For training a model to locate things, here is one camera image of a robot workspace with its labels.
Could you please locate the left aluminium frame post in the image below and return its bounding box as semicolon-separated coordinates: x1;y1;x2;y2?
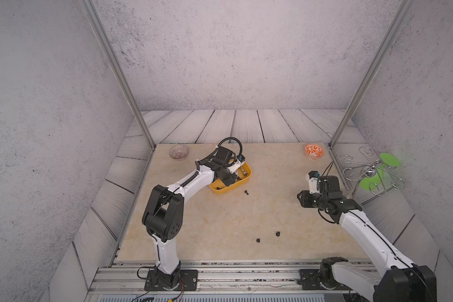
79;0;156;150

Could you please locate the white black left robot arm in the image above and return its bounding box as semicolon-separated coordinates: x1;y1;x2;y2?
142;137;250;276

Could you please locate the yellow plastic storage box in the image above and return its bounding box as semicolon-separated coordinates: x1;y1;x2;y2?
209;163;252;195

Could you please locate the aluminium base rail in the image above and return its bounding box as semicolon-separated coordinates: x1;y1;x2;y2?
85;259;367;301

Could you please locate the purple patterned glass bowl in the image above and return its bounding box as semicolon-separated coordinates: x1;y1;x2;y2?
169;144;190;161

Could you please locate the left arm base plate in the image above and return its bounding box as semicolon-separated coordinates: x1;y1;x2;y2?
144;268;198;291

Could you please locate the orange patterned ceramic bowl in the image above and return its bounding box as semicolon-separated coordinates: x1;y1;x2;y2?
304;143;325;159

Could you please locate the green disc metal stand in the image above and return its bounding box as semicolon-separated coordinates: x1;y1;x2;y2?
342;153;405;204

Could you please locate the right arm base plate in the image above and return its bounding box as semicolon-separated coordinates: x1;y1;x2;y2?
297;269;351;291

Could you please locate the right aluminium frame post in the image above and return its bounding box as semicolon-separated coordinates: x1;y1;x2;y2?
329;0;415;150

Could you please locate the metal wire rack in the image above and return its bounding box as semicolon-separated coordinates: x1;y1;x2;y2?
339;147;405;196

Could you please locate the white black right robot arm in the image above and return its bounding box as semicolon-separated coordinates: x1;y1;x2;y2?
297;171;437;301

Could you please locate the aluminium frame post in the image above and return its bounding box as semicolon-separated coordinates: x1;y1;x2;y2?
79;0;156;150
329;0;415;150

